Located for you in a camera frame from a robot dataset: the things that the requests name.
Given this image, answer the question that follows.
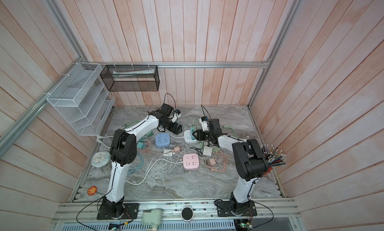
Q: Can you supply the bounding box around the beige charger plug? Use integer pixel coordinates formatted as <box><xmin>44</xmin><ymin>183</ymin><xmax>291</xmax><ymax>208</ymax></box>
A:
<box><xmin>207</xmin><ymin>158</ymin><xmax>217</xmax><ymax>167</ymax></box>

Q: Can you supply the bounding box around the pink power strip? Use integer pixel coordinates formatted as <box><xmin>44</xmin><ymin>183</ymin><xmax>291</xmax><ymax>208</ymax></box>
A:
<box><xmin>183</xmin><ymin>153</ymin><xmax>200</xmax><ymax>171</ymax></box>

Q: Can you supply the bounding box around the red pencil cup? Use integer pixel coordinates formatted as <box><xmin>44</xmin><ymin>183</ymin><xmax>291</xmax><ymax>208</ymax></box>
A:
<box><xmin>261</xmin><ymin>145</ymin><xmax>287</xmax><ymax>175</ymax></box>

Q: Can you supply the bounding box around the black mesh basket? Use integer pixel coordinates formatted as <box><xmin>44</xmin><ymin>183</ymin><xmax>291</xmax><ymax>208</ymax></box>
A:
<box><xmin>101</xmin><ymin>64</ymin><xmax>160</xmax><ymax>92</ymax></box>

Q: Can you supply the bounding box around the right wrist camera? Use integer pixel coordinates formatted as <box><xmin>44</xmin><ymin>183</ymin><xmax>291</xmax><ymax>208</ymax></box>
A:
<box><xmin>199</xmin><ymin>116</ymin><xmax>211</xmax><ymax>132</ymax></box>

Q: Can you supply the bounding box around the white power strip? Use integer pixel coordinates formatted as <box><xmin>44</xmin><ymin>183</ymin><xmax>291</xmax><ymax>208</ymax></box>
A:
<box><xmin>184</xmin><ymin>130</ymin><xmax>198</xmax><ymax>144</ymax></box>

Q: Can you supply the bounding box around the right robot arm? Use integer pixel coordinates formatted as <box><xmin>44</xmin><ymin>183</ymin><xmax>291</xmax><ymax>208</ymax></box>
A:
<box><xmin>192</xmin><ymin>116</ymin><xmax>268</xmax><ymax>215</ymax></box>

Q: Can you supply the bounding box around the teal charger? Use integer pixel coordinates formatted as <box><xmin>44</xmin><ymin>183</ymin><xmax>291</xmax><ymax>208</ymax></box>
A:
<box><xmin>137</xmin><ymin>142</ymin><xmax>144</xmax><ymax>149</ymax></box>

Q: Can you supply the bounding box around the white round clock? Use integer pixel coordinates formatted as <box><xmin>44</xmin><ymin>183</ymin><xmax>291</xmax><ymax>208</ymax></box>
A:
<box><xmin>91</xmin><ymin>151</ymin><xmax>111</xmax><ymax>168</ymax></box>

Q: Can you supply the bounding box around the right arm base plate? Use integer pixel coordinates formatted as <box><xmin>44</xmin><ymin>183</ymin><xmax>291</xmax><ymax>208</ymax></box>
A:
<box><xmin>214</xmin><ymin>199</ymin><xmax>257</xmax><ymax>217</ymax></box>

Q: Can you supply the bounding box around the blue power strip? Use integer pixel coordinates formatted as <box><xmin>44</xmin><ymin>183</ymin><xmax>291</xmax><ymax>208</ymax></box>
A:
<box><xmin>155</xmin><ymin>133</ymin><xmax>171</xmax><ymax>148</ymax></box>

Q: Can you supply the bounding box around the pink charger plug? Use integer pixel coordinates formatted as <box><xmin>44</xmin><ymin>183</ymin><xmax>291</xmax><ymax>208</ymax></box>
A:
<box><xmin>173</xmin><ymin>146</ymin><xmax>182</xmax><ymax>154</ymax></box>

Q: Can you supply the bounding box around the black round speaker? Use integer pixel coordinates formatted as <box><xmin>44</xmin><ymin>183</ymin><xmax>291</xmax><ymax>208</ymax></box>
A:
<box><xmin>181</xmin><ymin>206</ymin><xmax>194</xmax><ymax>222</ymax></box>

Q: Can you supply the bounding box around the white wire shelf rack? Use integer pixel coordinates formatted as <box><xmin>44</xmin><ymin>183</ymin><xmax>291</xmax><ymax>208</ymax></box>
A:
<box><xmin>47</xmin><ymin>63</ymin><xmax>115</xmax><ymax>136</ymax></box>

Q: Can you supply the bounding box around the white box device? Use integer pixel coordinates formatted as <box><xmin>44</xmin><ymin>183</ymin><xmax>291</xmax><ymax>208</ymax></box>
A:
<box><xmin>142</xmin><ymin>209</ymin><xmax>163</xmax><ymax>231</ymax></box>

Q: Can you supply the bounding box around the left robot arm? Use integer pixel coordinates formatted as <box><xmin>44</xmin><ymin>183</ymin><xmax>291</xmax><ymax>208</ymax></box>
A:
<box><xmin>98</xmin><ymin>103</ymin><xmax>182</xmax><ymax>219</ymax></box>

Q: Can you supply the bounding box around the pink usb cable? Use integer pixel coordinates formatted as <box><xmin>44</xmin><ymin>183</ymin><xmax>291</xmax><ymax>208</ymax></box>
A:
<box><xmin>202</xmin><ymin>151</ymin><xmax>230</xmax><ymax>173</ymax></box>

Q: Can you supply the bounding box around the red round sticker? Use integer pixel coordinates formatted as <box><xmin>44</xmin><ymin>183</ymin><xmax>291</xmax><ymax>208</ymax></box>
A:
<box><xmin>87</xmin><ymin>186</ymin><xmax>98</xmax><ymax>196</ymax></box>

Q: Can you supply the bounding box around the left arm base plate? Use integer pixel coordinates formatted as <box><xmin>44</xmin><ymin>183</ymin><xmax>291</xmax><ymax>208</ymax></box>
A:
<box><xmin>97</xmin><ymin>203</ymin><xmax>139</xmax><ymax>220</ymax></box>

